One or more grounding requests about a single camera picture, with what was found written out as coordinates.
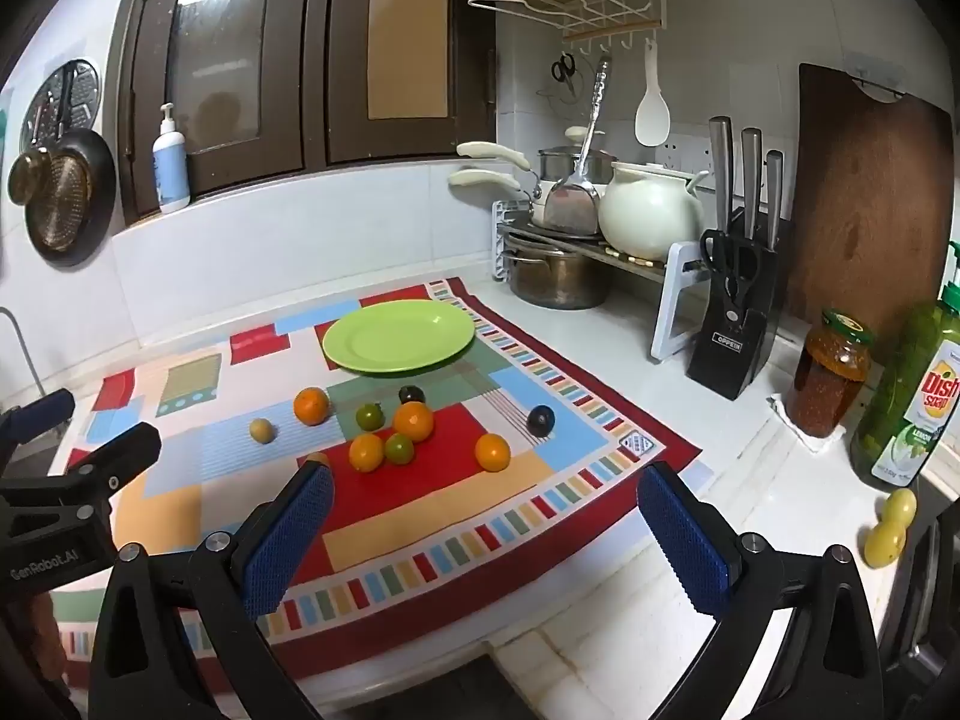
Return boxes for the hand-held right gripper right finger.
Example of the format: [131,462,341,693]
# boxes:
[636,461,886,720]

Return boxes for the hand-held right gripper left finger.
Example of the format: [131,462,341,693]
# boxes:
[88,456,336,720]

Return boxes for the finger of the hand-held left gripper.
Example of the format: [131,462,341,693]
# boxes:
[0,388,77,466]
[46,422,163,503]

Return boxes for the orange tomato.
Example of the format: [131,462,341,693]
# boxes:
[349,433,386,473]
[393,401,435,442]

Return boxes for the orange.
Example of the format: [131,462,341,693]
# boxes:
[475,433,512,471]
[293,387,332,426]

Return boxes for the green plate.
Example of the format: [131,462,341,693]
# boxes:
[322,300,476,377]

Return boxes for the metal faucet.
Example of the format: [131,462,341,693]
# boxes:
[0,307,42,398]

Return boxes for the colourful patchwork printed mat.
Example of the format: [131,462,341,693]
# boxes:
[45,277,704,698]

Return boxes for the white cloth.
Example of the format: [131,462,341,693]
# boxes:
[766,390,848,455]

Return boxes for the pale yellow lemon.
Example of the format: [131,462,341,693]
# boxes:
[862,521,907,569]
[877,487,918,533]

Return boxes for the black knife block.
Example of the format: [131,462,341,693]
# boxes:
[686,210,781,401]

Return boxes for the glass jar of sauce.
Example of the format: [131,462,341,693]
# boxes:
[795,307,875,438]

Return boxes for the brass mesh strainer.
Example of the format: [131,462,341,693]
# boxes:
[31,154,92,252]

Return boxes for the black frying pan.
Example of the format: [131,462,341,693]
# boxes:
[25,64,118,269]

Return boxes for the brass ladle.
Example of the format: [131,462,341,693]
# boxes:
[7,148,52,205]

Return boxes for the white dish rack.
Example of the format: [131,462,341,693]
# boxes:
[491,199,713,359]

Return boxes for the black stove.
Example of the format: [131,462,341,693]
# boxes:
[877,495,960,720]

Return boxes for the green dish soap bottle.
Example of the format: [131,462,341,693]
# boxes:
[850,240,960,488]

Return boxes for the white blue pump bottle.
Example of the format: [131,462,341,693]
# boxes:
[152,103,191,214]

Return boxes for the large steel pot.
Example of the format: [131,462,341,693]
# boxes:
[504,236,612,310]

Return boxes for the black kitchen shears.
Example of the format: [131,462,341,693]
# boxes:
[700,229,760,301]

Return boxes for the round metal grill plate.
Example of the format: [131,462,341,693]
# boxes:
[19,58,101,158]

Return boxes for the white ceramic pot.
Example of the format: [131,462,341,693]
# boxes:
[598,160,710,260]

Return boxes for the steel spatula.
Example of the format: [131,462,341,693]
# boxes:
[543,60,612,235]

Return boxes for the brown framed window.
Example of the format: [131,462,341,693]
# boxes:
[116,0,497,226]

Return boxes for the wooden cutting board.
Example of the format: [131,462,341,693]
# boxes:
[780,62,955,346]

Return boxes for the steel pot with lid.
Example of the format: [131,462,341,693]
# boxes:
[537,126,620,185]

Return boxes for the white rice paddle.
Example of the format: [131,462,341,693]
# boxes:
[635,41,671,147]

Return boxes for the steel handled knife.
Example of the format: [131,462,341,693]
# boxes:
[741,128,763,237]
[709,117,736,230]
[764,151,785,248]

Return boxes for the white wall socket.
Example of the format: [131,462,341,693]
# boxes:
[664,133,713,173]

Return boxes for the white wire hanger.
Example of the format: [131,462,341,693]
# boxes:
[469,0,572,25]

